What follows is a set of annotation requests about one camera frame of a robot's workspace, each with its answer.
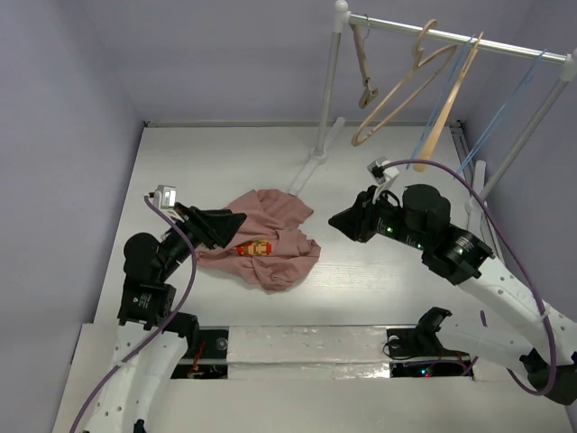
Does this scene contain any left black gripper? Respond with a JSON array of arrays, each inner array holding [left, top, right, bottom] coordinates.
[[158, 200, 245, 278]]

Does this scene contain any pink t shirt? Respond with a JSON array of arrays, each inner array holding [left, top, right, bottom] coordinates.
[[196, 189, 321, 291]]

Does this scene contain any blue wire hanger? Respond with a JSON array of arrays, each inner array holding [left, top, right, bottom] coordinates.
[[407, 35, 479, 170], [457, 49, 547, 174]]

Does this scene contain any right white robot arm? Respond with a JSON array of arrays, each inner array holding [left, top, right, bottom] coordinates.
[[328, 184, 576, 406]]

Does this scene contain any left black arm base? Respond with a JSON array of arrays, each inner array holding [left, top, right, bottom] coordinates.
[[171, 327, 229, 380]]

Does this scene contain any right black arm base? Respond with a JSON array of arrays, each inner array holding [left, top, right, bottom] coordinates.
[[382, 307, 474, 379]]

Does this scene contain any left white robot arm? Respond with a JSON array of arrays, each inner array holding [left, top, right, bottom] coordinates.
[[71, 203, 246, 432]]

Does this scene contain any wooden clip hanger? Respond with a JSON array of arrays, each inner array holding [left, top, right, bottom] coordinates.
[[350, 24, 380, 109]]

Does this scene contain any thick wooden hanger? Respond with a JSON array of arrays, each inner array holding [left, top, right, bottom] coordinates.
[[412, 31, 484, 173]]

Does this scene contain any thin wooden hanger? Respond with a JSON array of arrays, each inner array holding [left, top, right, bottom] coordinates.
[[351, 18, 459, 148]]

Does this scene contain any white clothes rack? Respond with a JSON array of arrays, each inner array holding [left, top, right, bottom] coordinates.
[[288, 1, 576, 198]]

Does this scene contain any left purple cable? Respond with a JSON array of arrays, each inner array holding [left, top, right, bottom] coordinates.
[[69, 194, 198, 433]]

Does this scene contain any purple cable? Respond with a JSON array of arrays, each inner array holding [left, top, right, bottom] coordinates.
[[69, 194, 198, 433], [382, 159, 559, 397]]

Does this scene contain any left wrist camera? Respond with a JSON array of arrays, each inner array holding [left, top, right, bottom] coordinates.
[[152, 185, 177, 212]]

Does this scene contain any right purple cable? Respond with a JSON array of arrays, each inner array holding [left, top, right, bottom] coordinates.
[[382, 159, 559, 397]]

